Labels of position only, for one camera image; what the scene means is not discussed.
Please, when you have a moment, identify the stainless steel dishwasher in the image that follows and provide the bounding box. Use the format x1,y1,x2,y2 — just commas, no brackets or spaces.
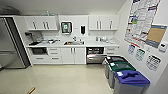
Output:
85,46,109,65

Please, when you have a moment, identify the chrome sink faucet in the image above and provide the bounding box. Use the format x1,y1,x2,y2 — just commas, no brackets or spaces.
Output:
72,35,79,43

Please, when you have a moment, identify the white under-sink cabinet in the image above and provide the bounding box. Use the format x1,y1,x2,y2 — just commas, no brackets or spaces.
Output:
60,46,87,66

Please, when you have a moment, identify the black soap dispenser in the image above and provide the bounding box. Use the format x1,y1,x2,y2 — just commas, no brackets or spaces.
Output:
79,24,87,36

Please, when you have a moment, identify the steel paper towel dispenser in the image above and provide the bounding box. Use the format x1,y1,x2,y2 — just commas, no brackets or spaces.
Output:
59,20,74,36

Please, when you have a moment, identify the grey bin with black lid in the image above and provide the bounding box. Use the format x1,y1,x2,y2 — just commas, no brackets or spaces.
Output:
103,55,130,80

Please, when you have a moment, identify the dish rack with utensils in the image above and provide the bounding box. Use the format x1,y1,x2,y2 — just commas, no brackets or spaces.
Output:
41,37,60,45

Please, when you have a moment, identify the grey bin with green lid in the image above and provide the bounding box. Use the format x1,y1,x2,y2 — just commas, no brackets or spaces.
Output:
107,61,137,90

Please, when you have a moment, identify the black built-in microwave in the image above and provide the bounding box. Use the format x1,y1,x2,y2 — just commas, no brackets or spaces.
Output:
31,47,49,56

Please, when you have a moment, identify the white wide drawer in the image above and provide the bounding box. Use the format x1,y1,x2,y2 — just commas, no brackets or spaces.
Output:
31,54,50,65

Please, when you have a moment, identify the light blue bottle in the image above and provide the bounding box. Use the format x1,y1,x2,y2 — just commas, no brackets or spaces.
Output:
45,10,51,17

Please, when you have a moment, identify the grey bin with blue lid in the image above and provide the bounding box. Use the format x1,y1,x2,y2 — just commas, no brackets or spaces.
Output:
114,70,151,94

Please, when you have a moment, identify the stainless steel refrigerator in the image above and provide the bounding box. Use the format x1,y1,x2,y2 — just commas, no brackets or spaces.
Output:
0,16,32,71

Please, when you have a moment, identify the dishwasher wire rack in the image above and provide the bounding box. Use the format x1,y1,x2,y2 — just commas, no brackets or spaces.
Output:
86,47,105,56

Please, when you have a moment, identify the white upper wall cabinet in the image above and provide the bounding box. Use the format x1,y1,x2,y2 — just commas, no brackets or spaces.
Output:
88,13,121,32

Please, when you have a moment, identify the large colourful wall poster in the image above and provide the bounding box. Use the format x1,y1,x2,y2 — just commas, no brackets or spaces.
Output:
123,0,162,50

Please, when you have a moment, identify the orange wall notice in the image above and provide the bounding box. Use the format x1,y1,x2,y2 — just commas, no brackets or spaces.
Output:
145,23,168,50

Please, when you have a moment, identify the small white wall box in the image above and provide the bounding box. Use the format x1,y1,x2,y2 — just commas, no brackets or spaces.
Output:
157,41,168,53

